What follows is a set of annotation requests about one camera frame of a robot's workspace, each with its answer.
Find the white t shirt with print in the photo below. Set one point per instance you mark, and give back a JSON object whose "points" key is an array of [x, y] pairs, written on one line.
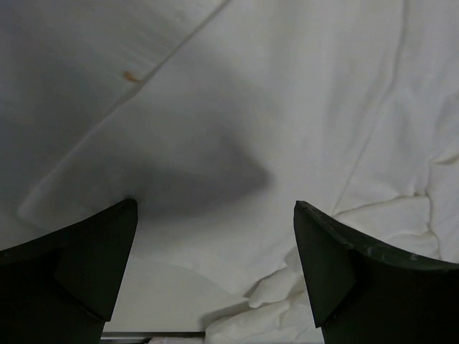
{"points": [[376, 161]]}

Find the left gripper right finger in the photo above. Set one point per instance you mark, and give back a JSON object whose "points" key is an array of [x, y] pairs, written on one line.
{"points": [[363, 290]]}

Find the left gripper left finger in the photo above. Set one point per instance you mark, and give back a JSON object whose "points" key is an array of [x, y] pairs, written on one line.
{"points": [[63, 286]]}

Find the plain white t shirt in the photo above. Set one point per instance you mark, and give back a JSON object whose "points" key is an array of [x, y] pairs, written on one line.
{"points": [[216, 117]]}

